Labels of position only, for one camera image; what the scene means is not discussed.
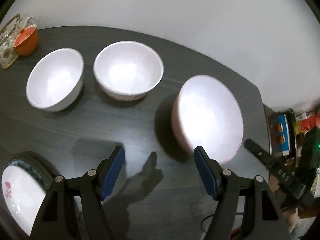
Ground person's right hand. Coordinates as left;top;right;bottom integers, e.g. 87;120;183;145
268;177;319;239

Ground floral ceramic teapot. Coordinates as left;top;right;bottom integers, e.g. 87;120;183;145
0;14;32;69

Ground blue orange box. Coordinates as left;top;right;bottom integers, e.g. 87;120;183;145
269;114;291;156

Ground white plate pink flowers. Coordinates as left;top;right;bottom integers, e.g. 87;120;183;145
2;165;46;236

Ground orange lidded tea cup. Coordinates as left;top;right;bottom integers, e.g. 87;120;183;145
13;24;39;56

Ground white bowl blue base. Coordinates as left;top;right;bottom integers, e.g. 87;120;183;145
26;48;84;112

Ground large blue floral plate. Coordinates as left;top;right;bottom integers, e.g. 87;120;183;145
3;153;54;192

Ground white bowl pink base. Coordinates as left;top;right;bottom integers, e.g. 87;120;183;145
93;41;164;101

